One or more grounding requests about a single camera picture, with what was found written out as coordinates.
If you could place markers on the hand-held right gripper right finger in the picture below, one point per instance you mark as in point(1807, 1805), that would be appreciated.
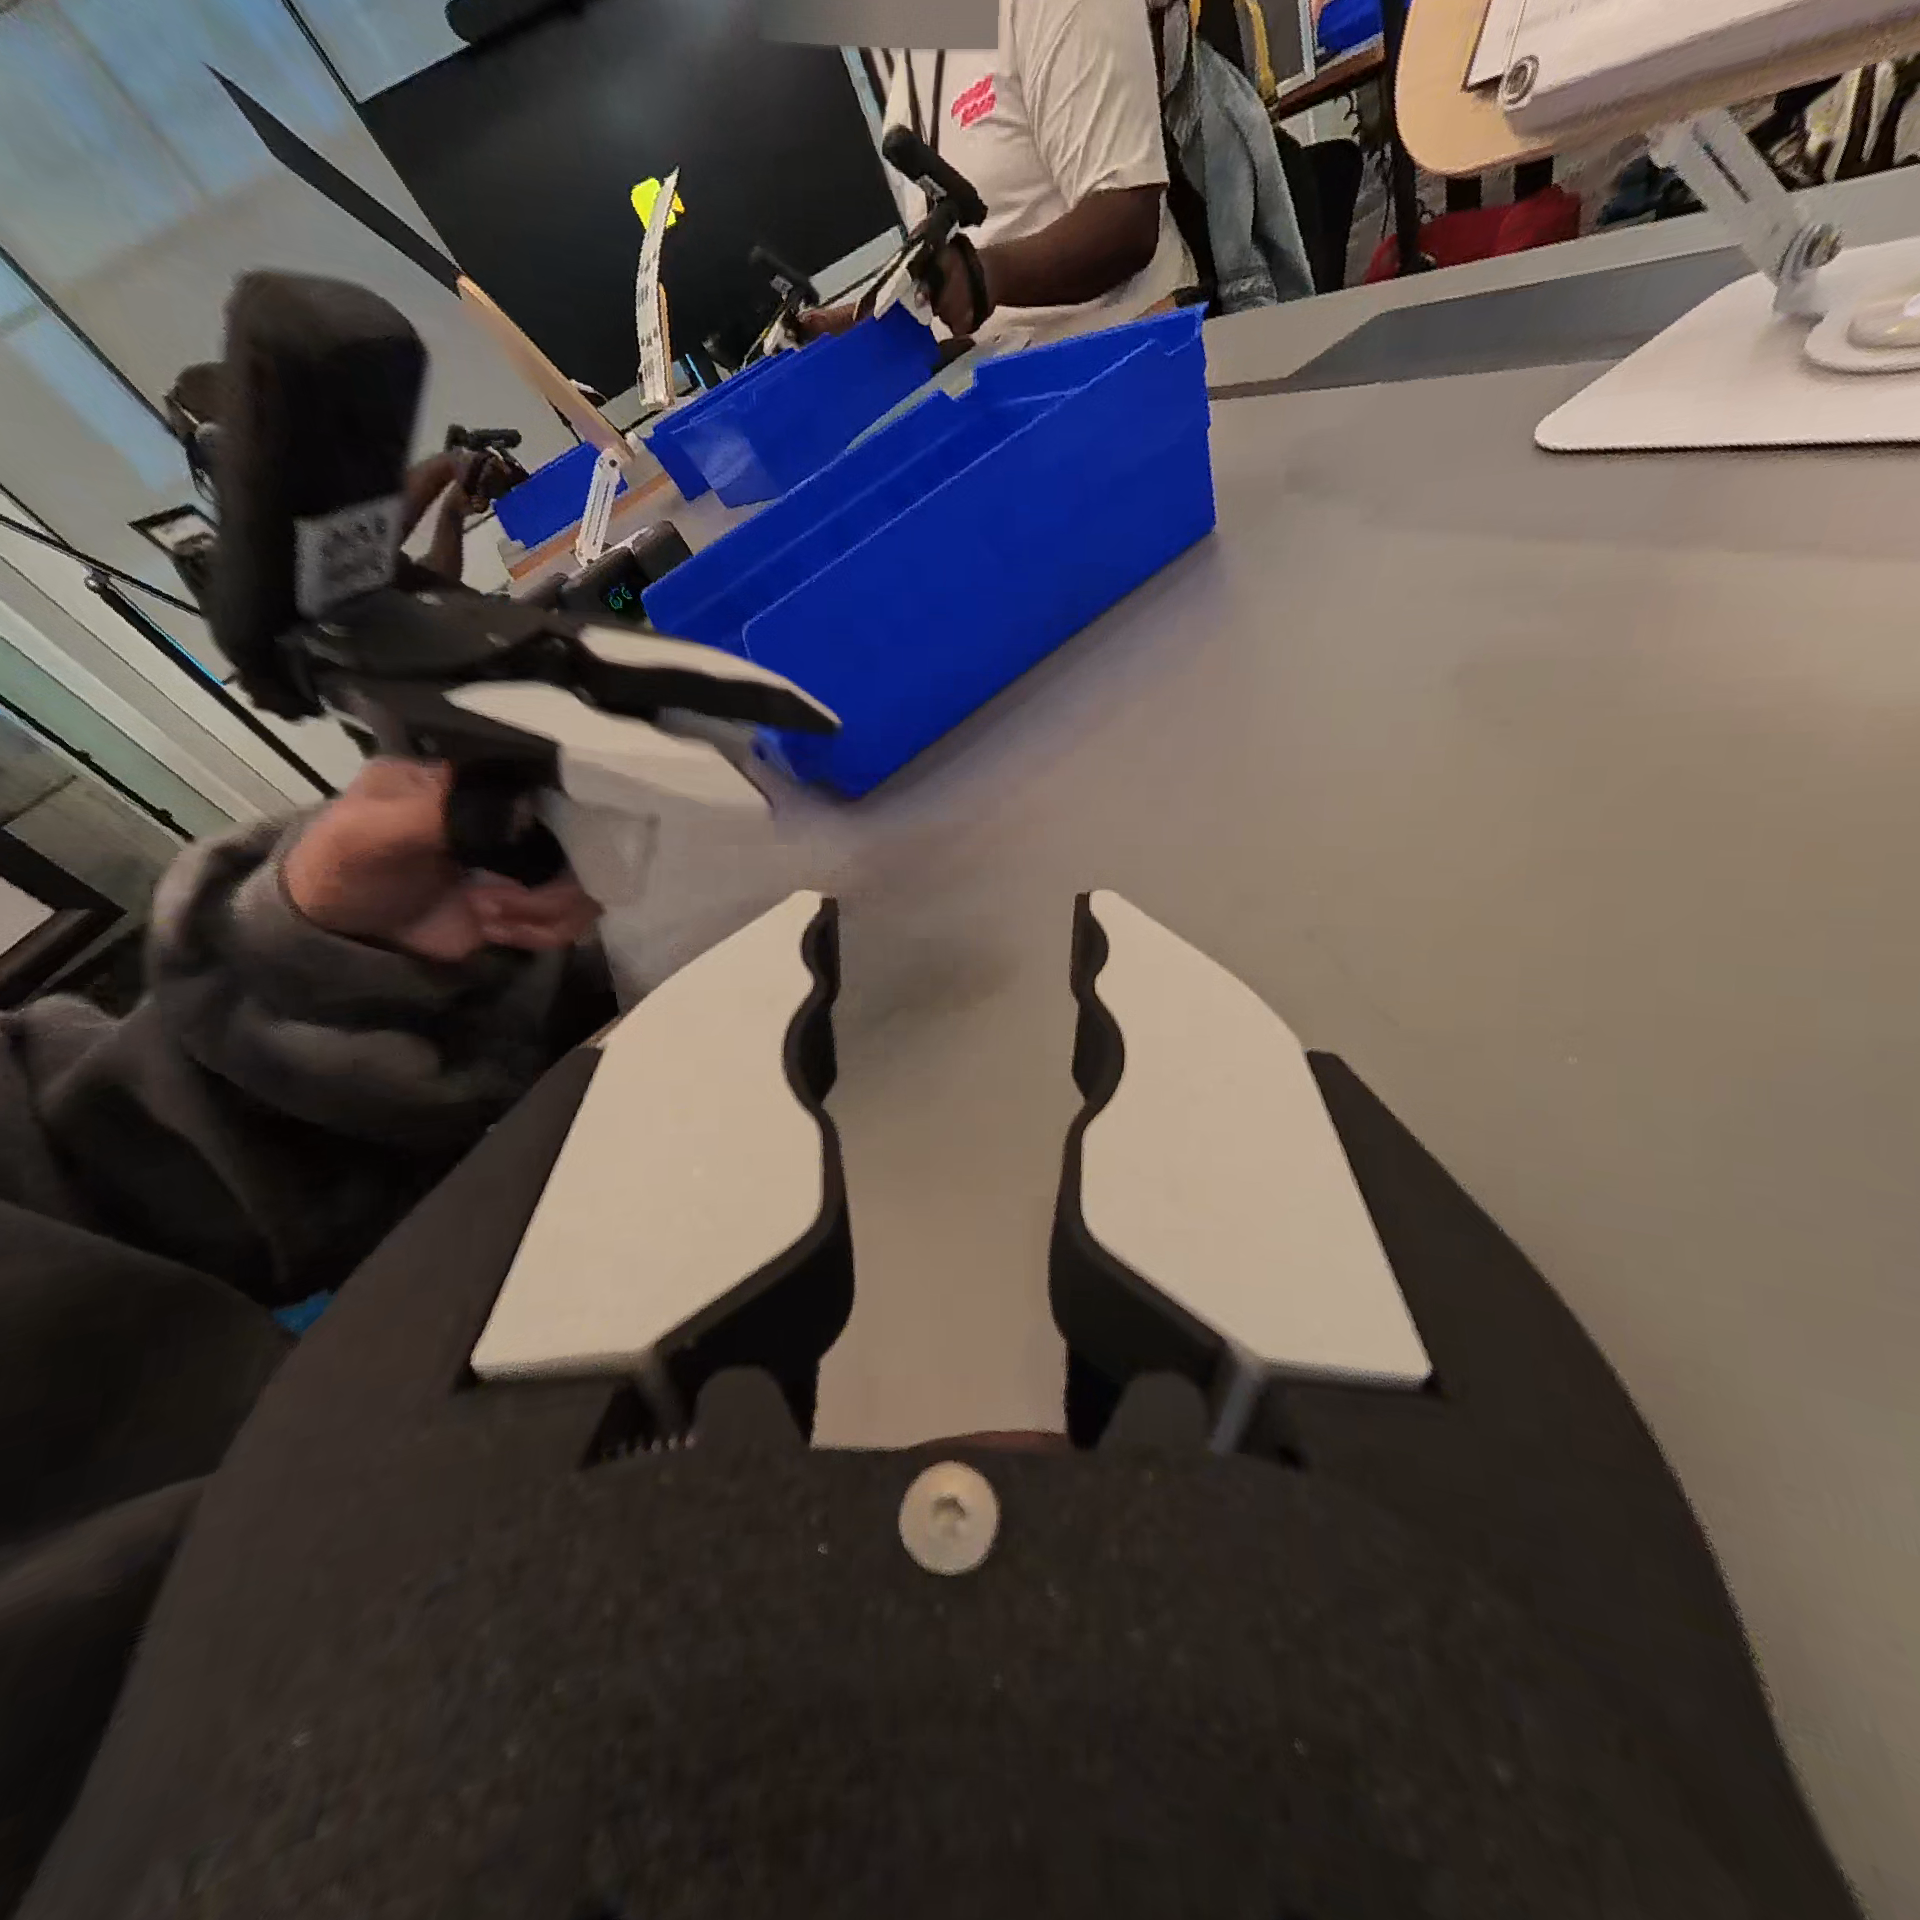
point(1245, 1186)

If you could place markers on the black diagonal rod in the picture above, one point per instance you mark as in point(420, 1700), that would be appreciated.
point(377, 212)

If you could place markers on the red bag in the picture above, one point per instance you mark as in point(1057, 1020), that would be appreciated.
point(1484, 234)

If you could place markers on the small yellow object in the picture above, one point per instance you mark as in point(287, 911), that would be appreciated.
point(658, 198)

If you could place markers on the person's body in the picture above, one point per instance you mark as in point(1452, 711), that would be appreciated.
point(106, 1426)

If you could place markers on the black tripod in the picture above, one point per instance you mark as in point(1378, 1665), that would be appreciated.
point(149, 630)

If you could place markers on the person's left forearm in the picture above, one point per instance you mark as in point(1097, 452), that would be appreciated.
point(271, 1079)

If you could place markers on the black monitor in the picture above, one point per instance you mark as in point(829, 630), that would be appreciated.
point(601, 119)

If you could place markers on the black white marker sign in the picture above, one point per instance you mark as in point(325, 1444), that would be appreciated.
point(67, 901)

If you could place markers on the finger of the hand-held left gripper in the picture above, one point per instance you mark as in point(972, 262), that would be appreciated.
point(630, 765)
point(691, 675)

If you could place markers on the grey desk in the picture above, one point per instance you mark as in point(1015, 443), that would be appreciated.
point(1500, 827)

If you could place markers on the small black device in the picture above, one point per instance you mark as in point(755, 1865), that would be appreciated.
point(663, 548)
point(610, 593)

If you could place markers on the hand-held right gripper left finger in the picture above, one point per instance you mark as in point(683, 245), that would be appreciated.
point(676, 1186)

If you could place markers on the person's left hand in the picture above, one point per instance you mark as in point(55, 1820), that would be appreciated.
point(390, 869)

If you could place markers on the blue plastic bin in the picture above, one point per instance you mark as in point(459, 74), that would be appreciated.
point(547, 503)
point(781, 421)
point(961, 571)

